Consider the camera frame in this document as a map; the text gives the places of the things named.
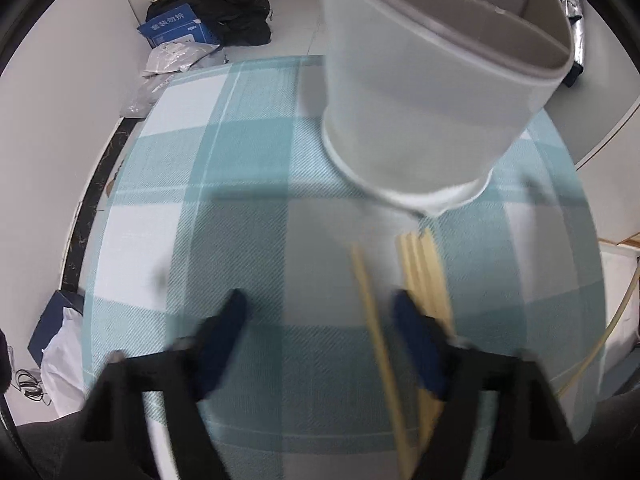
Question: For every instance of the white utensil holder cup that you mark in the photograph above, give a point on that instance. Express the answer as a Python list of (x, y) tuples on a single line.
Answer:
[(425, 96)]

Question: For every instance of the silver folded umbrella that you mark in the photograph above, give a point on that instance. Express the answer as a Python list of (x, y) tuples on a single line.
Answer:
[(574, 11)]

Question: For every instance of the grey plastic parcel bag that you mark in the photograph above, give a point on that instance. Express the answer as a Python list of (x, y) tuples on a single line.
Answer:
[(164, 64)]

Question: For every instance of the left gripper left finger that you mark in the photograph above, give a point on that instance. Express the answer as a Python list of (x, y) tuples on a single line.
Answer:
[(111, 439)]

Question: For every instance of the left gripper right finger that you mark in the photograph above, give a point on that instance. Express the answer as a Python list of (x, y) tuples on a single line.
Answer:
[(530, 439)]

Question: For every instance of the blue cardboard box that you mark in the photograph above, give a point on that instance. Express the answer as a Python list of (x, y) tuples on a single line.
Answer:
[(179, 24)]

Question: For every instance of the white bag in blue box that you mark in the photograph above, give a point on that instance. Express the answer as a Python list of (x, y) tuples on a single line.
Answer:
[(55, 346)]

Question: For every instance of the teal plaid table cloth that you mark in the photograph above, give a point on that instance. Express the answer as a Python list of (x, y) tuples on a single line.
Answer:
[(228, 186)]

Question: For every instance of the black bag on floor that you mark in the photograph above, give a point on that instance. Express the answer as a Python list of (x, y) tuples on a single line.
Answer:
[(235, 23)]

